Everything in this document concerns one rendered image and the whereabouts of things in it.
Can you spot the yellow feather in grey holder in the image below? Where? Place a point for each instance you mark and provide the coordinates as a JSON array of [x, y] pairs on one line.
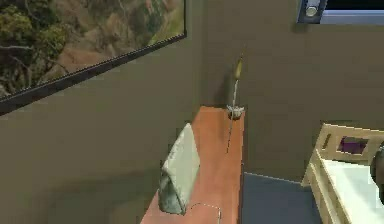
[[235, 111]]

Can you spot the thin grey stick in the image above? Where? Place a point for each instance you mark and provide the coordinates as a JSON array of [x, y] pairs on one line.
[[230, 135]]

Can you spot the orange wooden table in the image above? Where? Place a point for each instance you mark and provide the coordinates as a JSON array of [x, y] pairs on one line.
[[220, 173]]

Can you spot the framed landscape picture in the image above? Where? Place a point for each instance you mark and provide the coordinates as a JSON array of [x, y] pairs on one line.
[[83, 36]]

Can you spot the purple box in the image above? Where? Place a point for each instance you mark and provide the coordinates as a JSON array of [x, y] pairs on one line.
[[352, 145]]

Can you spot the pale wooden bed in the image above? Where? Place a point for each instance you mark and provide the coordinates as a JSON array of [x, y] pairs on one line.
[[353, 190]]

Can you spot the blue framed window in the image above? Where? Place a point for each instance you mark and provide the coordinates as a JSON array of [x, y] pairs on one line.
[[350, 15]]

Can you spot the dark round object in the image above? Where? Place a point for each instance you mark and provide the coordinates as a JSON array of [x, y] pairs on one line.
[[379, 170]]

